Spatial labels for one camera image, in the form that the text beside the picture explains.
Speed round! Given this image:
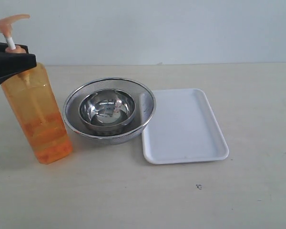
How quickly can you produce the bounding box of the orange pump soap bottle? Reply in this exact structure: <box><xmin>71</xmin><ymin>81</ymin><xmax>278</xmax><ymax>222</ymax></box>
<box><xmin>0</xmin><ymin>14</ymin><xmax>73</xmax><ymax>164</ymax></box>

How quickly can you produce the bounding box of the small stainless steel bowl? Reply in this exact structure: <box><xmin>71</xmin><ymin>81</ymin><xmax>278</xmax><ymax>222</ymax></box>
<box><xmin>78</xmin><ymin>88</ymin><xmax>136</xmax><ymax>132</ymax></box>

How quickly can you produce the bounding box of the steel mesh colander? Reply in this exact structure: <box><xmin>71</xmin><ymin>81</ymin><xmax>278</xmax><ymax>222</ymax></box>
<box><xmin>63</xmin><ymin>78</ymin><xmax>156</xmax><ymax>145</ymax></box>

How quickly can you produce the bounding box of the white rectangular foam tray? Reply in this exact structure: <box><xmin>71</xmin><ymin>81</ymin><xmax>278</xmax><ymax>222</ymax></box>
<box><xmin>142</xmin><ymin>88</ymin><xmax>229</xmax><ymax>165</ymax></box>

